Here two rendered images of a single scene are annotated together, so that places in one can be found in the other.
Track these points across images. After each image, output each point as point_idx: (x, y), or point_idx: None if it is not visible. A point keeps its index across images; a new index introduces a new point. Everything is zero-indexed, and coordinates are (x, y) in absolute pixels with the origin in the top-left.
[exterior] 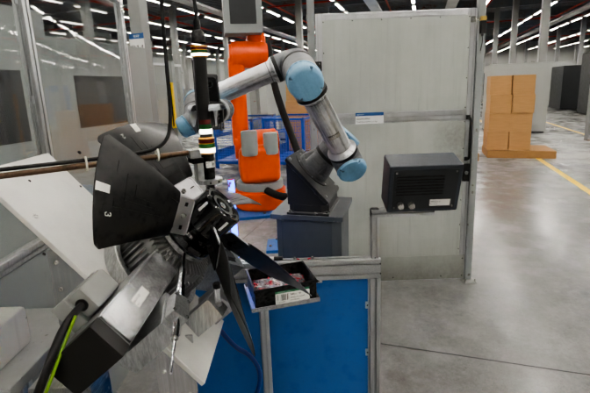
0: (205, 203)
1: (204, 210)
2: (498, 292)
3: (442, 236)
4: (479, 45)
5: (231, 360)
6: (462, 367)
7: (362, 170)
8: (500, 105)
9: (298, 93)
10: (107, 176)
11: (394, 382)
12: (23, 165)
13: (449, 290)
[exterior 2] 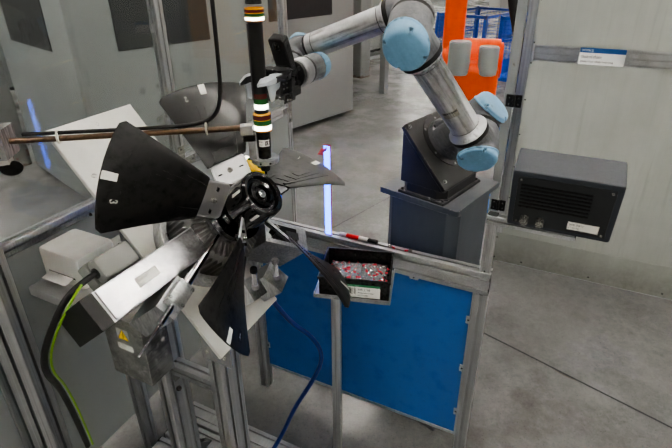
0: (238, 191)
1: (236, 197)
2: None
3: None
4: None
5: (318, 325)
6: (619, 419)
7: (489, 161)
8: None
9: (394, 60)
10: (116, 165)
11: (518, 403)
12: (79, 130)
13: (666, 317)
